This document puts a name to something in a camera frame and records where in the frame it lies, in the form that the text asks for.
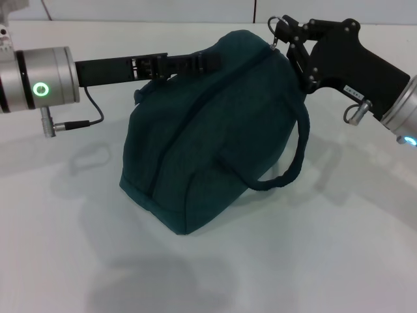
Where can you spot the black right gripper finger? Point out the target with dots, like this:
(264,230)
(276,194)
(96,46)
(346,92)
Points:
(303,68)
(303,29)

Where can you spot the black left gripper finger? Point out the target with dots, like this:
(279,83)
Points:
(189,65)

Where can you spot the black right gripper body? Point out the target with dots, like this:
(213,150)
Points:
(352,65)

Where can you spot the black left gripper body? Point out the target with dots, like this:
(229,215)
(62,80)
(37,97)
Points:
(107,71)

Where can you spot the dark teal insulated lunch bag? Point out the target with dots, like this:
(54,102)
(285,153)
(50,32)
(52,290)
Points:
(211,130)

